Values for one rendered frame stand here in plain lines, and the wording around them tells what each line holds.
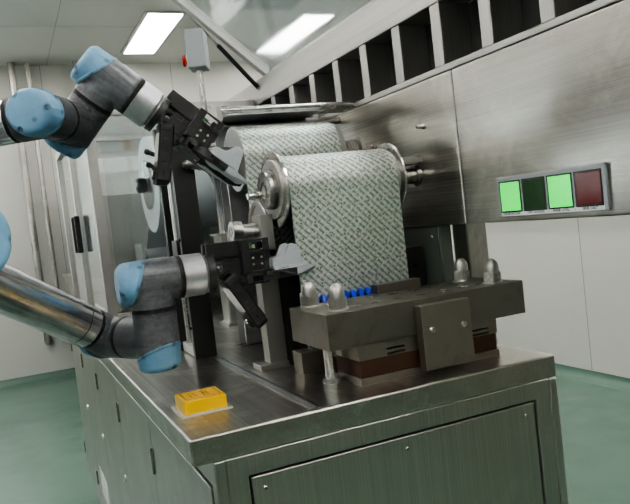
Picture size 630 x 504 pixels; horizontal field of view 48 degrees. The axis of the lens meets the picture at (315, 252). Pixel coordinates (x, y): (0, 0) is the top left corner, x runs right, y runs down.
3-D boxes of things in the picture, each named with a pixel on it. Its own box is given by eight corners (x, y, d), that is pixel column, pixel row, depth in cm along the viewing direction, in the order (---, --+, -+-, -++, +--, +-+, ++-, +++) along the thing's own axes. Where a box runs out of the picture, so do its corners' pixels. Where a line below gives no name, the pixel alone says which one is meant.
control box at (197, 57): (186, 73, 191) (182, 36, 191) (210, 71, 191) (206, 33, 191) (181, 68, 184) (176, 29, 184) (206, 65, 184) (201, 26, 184)
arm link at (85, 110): (22, 131, 121) (58, 79, 120) (52, 138, 133) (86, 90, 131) (57, 159, 121) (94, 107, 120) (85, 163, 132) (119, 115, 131)
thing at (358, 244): (302, 306, 134) (291, 209, 133) (408, 288, 143) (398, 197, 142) (303, 306, 133) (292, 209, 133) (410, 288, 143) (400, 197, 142)
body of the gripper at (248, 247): (272, 236, 127) (207, 244, 122) (277, 283, 128) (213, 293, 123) (258, 237, 134) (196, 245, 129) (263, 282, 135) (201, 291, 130)
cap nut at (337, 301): (324, 310, 119) (321, 284, 119) (343, 307, 121) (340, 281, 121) (333, 312, 116) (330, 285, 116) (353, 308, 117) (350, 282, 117)
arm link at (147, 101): (126, 110, 124) (119, 118, 132) (148, 126, 126) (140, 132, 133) (149, 76, 126) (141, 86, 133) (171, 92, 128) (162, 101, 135)
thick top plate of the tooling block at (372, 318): (292, 340, 129) (288, 307, 128) (472, 306, 145) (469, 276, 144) (329, 352, 114) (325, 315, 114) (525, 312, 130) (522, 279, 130)
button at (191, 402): (175, 408, 118) (173, 393, 117) (216, 399, 120) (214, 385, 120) (185, 417, 111) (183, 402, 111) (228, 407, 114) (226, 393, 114)
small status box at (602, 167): (499, 217, 127) (495, 178, 126) (502, 216, 127) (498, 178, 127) (608, 210, 104) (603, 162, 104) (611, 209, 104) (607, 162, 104)
